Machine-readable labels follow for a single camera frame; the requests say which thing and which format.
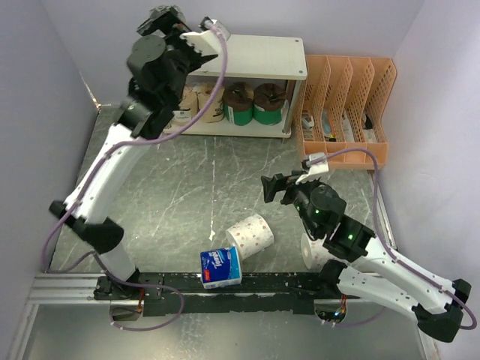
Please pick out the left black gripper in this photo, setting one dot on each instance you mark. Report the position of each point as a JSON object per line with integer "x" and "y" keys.
{"x": 197, "y": 58}

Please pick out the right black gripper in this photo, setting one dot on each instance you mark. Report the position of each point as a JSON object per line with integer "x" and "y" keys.
{"x": 279, "y": 182}

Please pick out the grey paper roll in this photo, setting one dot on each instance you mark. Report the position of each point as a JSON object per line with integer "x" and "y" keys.
{"x": 161, "y": 18}

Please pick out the tan barcode paper roll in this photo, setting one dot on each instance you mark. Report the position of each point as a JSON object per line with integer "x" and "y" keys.
{"x": 188, "y": 108}

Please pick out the white dotted paper roll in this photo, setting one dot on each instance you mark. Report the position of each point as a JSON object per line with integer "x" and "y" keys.
{"x": 250, "y": 236}
{"x": 314, "y": 254}

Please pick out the tan cartoon paper roll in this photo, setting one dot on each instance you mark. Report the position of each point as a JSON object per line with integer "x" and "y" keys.
{"x": 215, "y": 112}

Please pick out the green brown paper roll labelled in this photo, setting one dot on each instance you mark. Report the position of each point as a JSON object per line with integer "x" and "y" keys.
{"x": 268, "y": 102}

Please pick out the blue Tempo tissue pack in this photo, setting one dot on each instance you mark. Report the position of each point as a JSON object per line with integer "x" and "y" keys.
{"x": 220, "y": 268}

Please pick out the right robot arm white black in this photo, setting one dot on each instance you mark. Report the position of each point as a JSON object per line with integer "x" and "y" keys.
{"x": 362, "y": 266}

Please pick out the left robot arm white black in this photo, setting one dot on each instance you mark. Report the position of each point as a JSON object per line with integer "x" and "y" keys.
{"x": 160, "y": 62}

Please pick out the beige two-tier shelf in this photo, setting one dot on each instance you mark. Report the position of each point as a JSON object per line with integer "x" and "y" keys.
{"x": 263, "y": 58}

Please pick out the orange plastic file organizer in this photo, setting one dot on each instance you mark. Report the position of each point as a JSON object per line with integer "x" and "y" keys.
{"x": 342, "y": 104}

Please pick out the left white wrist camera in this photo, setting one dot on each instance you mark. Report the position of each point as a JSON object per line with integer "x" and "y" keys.
{"x": 206, "y": 42}

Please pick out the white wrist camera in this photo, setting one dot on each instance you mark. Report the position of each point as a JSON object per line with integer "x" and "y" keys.
{"x": 206, "y": 42}
{"x": 313, "y": 166}

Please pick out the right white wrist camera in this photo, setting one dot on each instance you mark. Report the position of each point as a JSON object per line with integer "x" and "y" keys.
{"x": 313, "y": 166}

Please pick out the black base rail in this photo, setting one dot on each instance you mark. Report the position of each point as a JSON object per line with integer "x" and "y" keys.
{"x": 295, "y": 292}

